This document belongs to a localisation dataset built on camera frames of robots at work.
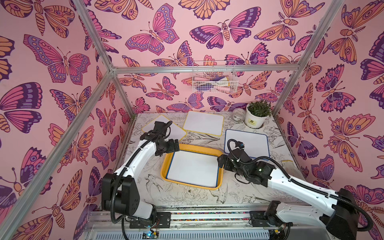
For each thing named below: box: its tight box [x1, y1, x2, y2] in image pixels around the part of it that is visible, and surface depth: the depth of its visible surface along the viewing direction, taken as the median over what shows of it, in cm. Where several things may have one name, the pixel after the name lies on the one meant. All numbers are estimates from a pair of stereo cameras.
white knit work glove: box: [281, 160, 301, 177], surface depth 92 cm
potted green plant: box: [244, 99, 272, 129], surface depth 103 cm
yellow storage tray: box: [190, 147, 224, 190], surface depth 98 cm
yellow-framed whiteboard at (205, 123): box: [183, 111, 224, 136], surface depth 119 cm
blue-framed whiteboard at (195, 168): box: [166, 151, 219, 188], surface depth 92 cm
